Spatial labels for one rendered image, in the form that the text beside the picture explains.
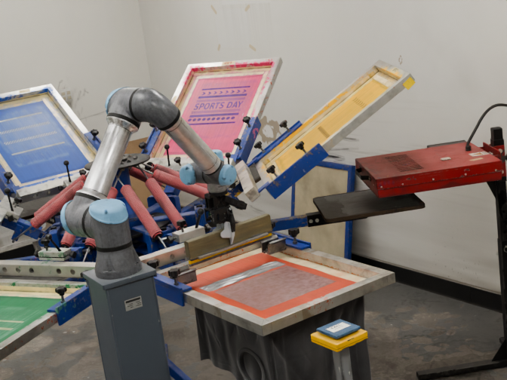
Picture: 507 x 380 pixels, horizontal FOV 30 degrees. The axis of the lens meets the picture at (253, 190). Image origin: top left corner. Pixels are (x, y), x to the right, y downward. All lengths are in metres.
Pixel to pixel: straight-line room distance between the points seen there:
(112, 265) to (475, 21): 2.79
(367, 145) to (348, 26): 0.74
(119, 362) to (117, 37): 5.14
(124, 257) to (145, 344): 0.30
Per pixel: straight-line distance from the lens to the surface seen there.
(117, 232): 3.01
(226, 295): 3.45
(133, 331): 3.09
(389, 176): 4.23
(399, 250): 6.01
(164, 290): 3.54
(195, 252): 3.53
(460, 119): 5.36
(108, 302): 3.03
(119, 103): 3.21
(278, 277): 3.56
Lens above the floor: 2.14
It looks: 14 degrees down
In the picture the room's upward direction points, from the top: 8 degrees counter-clockwise
